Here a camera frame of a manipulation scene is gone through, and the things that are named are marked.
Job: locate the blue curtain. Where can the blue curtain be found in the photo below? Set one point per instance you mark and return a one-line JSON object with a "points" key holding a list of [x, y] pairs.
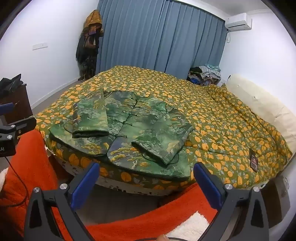
{"points": [[150, 34]]}

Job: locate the white air conditioner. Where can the white air conditioner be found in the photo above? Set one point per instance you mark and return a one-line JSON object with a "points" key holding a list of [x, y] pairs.
{"points": [[238, 21]]}

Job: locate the dark cloth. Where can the dark cloth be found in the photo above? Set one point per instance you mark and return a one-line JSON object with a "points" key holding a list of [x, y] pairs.
{"points": [[10, 83]]}

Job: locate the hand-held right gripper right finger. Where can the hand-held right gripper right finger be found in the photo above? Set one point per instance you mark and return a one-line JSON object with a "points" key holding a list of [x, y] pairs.
{"points": [[207, 183]]}

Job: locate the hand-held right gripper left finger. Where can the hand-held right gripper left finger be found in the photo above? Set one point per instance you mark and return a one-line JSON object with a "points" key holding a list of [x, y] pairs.
{"points": [[86, 182]]}

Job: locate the dark quilt label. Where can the dark quilt label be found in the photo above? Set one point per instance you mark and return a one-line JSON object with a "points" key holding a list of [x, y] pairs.
{"points": [[254, 163]]}

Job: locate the brown patterned scarf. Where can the brown patterned scarf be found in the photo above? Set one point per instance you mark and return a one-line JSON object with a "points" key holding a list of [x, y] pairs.
{"points": [[93, 23]]}

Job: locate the orange fleece garment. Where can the orange fleece garment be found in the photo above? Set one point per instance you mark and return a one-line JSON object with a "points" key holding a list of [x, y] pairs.
{"points": [[30, 162]]}

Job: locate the dark wooden cabinet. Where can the dark wooden cabinet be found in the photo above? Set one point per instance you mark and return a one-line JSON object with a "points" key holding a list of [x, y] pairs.
{"points": [[16, 106]]}

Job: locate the pile of clothes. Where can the pile of clothes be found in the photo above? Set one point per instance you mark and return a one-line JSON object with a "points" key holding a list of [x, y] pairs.
{"points": [[205, 74]]}

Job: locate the green orange floral quilt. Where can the green orange floral quilt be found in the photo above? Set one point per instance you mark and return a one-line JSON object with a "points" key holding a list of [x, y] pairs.
{"points": [[208, 111]]}

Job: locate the green printed jacket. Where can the green printed jacket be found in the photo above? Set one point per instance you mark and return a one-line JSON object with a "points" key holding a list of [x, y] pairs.
{"points": [[138, 120]]}

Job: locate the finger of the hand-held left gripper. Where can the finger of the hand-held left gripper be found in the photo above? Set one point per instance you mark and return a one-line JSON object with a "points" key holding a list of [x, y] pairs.
{"points": [[23, 125], [5, 108]]}

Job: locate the person's right hand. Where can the person's right hand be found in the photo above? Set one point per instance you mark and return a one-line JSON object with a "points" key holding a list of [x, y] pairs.
{"points": [[162, 238]]}

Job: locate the cream padded headboard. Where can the cream padded headboard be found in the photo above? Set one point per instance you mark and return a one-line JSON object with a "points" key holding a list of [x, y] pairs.
{"points": [[259, 97]]}

